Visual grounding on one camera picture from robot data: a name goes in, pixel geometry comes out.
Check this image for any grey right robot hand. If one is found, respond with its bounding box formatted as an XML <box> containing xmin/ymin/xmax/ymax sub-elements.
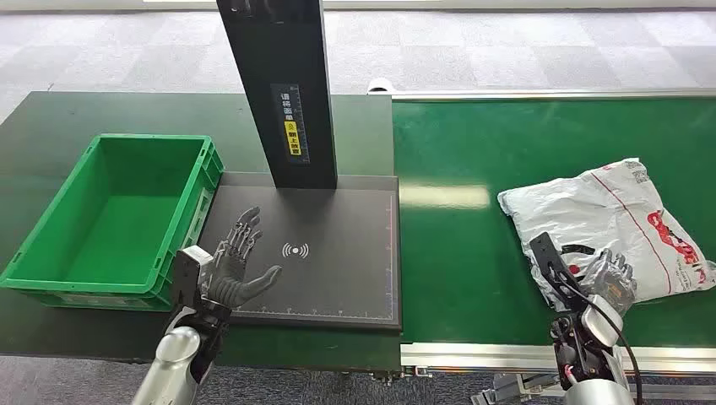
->
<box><xmin>580</xmin><ymin>249</ymin><xmax>639</xmax><ymax>316</ymax></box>

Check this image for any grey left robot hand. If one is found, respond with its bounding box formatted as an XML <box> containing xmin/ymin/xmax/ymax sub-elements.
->
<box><xmin>200</xmin><ymin>206</ymin><xmax>285</xmax><ymax>311</ymax></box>

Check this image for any white plastic mailer package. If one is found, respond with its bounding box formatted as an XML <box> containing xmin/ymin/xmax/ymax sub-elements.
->
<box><xmin>496</xmin><ymin>158</ymin><xmax>716</xmax><ymax>312</ymax></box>

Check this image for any black inbound scanner machine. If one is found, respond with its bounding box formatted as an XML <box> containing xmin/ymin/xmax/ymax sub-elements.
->
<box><xmin>198</xmin><ymin>0</ymin><xmax>404</xmax><ymax>332</ymax></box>

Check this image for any green conveyor belt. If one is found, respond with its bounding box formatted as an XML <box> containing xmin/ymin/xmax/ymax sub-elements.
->
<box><xmin>391</xmin><ymin>97</ymin><xmax>716</xmax><ymax>348</ymax></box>

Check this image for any green plastic crate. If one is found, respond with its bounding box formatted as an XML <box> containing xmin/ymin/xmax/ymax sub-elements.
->
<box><xmin>0</xmin><ymin>133</ymin><xmax>225</xmax><ymax>313</ymax></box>

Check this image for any yellow black label sticker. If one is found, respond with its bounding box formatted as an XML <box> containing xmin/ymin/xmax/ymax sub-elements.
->
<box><xmin>270</xmin><ymin>83</ymin><xmax>311</xmax><ymax>165</ymax></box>

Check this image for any dark table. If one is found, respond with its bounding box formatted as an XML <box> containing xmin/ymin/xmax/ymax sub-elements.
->
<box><xmin>0</xmin><ymin>91</ymin><xmax>403</xmax><ymax>374</ymax></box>

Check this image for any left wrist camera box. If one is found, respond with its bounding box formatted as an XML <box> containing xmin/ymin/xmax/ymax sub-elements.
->
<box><xmin>170</xmin><ymin>245</ymin><xmax>214</xmax><ymax>310</ymax></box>

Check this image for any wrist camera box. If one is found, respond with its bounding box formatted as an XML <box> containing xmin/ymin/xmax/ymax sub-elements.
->
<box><xmin>170</xmin><ymin>245</ymin><xmax>214</xmax><ymax>310</ymax></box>
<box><xmin>529</xmin><ymin>231</ymin><xmax>586</xmax><ymax>312</ymax></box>

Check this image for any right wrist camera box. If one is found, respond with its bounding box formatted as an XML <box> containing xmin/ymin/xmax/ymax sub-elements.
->
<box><xmin>529</xmin><ymin>231</ymin><xmax>586</xmax><ymax>312</ymax></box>

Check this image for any aluminium conveyor frame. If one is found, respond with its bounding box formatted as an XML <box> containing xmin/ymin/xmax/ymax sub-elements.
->
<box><xmin>367</xmin><ymin>78</ymin><xmax>716</xmax><ymax>405</ymax></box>

